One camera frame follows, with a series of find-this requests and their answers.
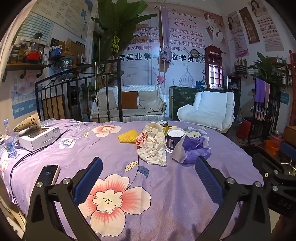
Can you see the orange bucket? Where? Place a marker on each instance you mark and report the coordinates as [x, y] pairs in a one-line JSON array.
[[272, 148]]

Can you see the pink portrait wall poster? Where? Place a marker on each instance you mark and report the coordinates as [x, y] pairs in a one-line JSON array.
[[235, 34]]

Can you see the potted green plant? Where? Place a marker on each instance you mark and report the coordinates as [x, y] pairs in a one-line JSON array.
[[268, 69]]

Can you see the blue bag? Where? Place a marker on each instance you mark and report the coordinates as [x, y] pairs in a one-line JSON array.
[[200, 84]]

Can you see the purple floral blanket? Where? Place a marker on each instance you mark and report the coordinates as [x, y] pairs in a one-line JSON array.
[[161, 185]]

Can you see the large wall poster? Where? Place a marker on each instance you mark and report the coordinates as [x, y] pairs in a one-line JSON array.
[[185, 69]]

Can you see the yellow wrapper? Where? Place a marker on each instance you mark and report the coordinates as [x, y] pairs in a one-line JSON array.
[[170, 129]]

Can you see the teal round tin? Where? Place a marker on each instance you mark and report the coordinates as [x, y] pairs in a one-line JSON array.
[[66, 62]]

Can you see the red telephone booth cabinet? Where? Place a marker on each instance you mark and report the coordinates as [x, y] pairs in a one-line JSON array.
[[214, 69]]

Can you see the black metal bed frame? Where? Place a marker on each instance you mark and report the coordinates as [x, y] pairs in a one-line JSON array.
[[120, 88]]

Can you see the green floral cabinet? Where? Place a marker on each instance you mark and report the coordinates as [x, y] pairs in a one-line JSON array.
[[182, 99]]

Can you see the hanging purple fabric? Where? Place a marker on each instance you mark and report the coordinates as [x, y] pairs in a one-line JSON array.
[[164, 27]]

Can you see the beige cushion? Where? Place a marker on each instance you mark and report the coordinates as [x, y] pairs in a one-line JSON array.
[[106, 100], [150, 99]]

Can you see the wooden wall shelf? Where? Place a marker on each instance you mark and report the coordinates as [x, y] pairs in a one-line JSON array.
[[25, 66]]

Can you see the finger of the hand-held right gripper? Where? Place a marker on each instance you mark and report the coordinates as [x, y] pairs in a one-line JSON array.
[[289, 150], [268, 165]]

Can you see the black metal rack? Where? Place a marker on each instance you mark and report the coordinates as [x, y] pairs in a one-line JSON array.
[[266, 120]]

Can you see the brown cardboard box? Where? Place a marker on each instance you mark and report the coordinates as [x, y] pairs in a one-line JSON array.
[[75, 48]]

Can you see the purple plastic bag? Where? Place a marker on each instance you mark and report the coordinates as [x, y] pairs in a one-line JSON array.
[[196, 149]]

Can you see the purple towel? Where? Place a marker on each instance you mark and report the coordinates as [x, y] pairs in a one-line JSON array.
[[260, 90]]

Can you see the person's right forearm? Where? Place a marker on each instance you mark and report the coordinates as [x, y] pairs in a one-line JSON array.
[[286, 229]]

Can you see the blue wall poster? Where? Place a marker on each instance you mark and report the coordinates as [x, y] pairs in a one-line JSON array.
[[34, 26]]

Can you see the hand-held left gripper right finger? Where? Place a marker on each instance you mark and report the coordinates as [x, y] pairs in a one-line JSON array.
[[209, 178]]

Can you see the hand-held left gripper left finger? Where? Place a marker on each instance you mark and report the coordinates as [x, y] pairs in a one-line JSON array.
[[89, 178]]

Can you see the orange cushion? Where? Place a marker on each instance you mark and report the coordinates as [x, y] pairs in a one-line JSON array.
[[129, 99]]

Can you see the brown narrow wall poster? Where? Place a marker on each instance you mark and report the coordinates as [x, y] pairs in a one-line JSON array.
[[249, 25]]

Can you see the metal basin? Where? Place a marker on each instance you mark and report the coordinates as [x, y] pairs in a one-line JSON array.
[[276, 134]]

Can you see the black smartphone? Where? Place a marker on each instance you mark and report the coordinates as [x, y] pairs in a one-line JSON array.
[[49, 172]]

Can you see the banana plant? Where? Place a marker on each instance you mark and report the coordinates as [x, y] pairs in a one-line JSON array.
[[120, 16]]

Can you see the small wall shelf with bottles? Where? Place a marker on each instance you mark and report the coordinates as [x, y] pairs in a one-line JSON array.
[[241, 66]]

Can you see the white wicker swing sofa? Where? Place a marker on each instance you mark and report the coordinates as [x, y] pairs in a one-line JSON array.
[[138, 117]]

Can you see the red bag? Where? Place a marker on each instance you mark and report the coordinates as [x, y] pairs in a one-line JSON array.
[[244, 129]]

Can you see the white cardboard box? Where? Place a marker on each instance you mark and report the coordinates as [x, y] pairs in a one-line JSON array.
[[34, 141]]

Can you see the pink towel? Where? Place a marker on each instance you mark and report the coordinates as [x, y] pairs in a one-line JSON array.
[[267, 95]]

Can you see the clear water bottle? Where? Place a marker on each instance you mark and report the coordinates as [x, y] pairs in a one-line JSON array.
[[10, 144]]

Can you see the white padded armchair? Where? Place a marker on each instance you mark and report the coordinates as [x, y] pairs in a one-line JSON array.
[[208, 109]]

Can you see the printed paper bag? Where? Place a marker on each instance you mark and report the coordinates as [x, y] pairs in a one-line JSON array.
[[30, 121]]

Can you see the bunch of yellow bananas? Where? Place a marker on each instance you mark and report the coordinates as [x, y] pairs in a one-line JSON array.
[[115, 42]]

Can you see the wall poster with small photos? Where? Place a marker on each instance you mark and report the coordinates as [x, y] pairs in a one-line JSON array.
[[268, 25]]

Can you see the dark framed picture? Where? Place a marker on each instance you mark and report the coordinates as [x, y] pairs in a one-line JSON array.
[[234, 83]]

